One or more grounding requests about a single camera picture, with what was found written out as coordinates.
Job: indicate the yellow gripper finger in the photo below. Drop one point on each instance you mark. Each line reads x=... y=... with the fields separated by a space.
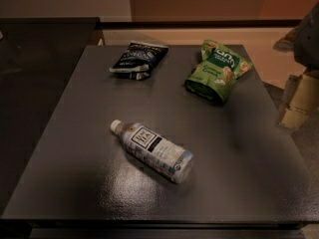
x=300 y=99

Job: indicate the blue plastic tea bottle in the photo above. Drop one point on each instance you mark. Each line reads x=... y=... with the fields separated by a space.
x=167 y=158

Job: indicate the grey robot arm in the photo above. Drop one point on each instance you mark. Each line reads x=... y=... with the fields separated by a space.
x=303 y=41

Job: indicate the green rice chip bag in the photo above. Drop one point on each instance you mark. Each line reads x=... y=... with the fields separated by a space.
x=216 y=74

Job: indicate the dark blue snack bag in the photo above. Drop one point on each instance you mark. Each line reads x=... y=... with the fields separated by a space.
x=139 y=60

